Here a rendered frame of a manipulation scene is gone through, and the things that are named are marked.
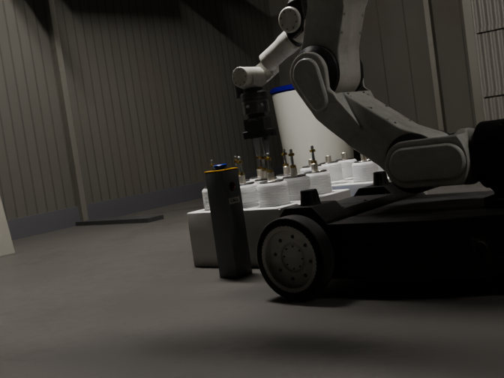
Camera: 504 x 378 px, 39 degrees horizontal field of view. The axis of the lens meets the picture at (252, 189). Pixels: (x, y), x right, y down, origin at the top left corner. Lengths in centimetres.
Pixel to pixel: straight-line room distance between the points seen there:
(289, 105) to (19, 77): 186
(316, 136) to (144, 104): 124
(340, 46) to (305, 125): 329
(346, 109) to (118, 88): 333
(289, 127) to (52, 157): 170
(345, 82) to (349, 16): 16
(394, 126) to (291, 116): 342
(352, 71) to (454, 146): 38
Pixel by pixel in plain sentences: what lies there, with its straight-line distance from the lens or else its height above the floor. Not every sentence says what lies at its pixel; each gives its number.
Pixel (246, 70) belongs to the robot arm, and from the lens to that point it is 229.
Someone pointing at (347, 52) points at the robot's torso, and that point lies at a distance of 186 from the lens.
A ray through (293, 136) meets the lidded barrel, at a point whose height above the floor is 37.
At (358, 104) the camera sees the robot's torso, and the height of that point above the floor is 44.
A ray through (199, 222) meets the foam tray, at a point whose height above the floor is 15.
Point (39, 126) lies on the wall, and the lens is 457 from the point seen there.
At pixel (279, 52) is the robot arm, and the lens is 225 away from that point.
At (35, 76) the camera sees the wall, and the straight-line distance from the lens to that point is 461.
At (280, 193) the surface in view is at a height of 21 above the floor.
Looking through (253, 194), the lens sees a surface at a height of 22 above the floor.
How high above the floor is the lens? 39
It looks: 4 degrees down
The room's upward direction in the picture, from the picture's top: 8 degrees counter-clockwise
